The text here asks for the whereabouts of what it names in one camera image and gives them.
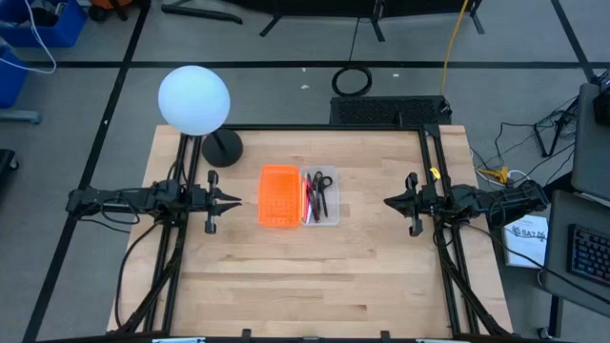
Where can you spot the white printed booklet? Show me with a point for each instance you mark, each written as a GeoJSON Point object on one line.
{"type": "Point", "coordinates": [524, 243]}

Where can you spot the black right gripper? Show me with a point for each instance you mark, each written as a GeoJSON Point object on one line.
{"type": "Point", "coordinates": [429, 200]}

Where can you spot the small black table clamp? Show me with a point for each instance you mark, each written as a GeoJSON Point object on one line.
{"type": "Point", "coordinates": [246, 333]}
{"type": "Point", "coordinates": [385, 335]}

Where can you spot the grey desk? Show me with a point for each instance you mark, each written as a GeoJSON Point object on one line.
{"type": "Point", "coordinates": [557, 271]}

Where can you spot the black keyboard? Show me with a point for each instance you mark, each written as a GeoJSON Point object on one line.
{"type": "Point", "coordinates": [591, 255]}

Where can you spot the black perforated panel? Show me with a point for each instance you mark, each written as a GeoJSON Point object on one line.
{"type": "Point", "coordinates": [381, 110]}

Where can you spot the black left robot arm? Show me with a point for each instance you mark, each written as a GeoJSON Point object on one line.
{"type": "Point", "coordinates": [119, 197]}

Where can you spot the yellow tape tag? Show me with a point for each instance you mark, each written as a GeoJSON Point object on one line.
{"type": "Point", "coordinates": [435, 173]}

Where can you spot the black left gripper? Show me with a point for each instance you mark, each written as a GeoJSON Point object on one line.
{"type": "Point", "coordinates": [207, 200]}

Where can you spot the black room divider screen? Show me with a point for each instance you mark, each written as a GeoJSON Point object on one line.
{"type": "Point", "coordinates": [333, 6]}

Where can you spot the long black stand foot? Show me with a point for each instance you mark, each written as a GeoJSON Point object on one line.
{"type": "Point", "coordinates": [200, 13]}

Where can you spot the silver bracket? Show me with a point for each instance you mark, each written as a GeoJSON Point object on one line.
{"type": "Point", "coordinates": [178, 340]}

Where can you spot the small blue plastic bin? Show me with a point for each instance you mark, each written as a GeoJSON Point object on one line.
{"type": "Point", "coordinates": [12, 81]}

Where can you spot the clear plastic supply box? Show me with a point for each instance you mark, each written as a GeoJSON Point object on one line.
{"type": "Point", "coordinates": [333, 209]}

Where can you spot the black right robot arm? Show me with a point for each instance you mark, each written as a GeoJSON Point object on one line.
{"type": "Point", "coordinates": [505, 200]}

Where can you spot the large blue plastic bin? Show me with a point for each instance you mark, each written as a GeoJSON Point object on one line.
{"type": "Point", "coordinates": [62, 31]}

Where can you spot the black metal table frame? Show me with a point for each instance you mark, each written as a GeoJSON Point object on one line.
{"type": "Point", "coordinates": [310, 127]}

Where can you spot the orange wheeled device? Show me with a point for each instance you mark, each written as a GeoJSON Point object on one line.
{"type": "Point", "coordinates": [114, 4]}

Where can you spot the grey flat panel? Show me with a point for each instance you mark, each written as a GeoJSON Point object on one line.
{"type": "Point", "coordinates": [591, 143]}

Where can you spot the thick pink highlighter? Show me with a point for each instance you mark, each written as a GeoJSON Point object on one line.
{"type": "Point", "coordinates": [305, 197]}

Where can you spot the white globe lamp black base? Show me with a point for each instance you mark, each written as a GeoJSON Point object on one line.
{"type": "Point", "coordinates": [193, 100]}

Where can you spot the grey metal base bar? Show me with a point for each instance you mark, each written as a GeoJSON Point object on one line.
{"type": "Point", "coordinates": [19, 116]}

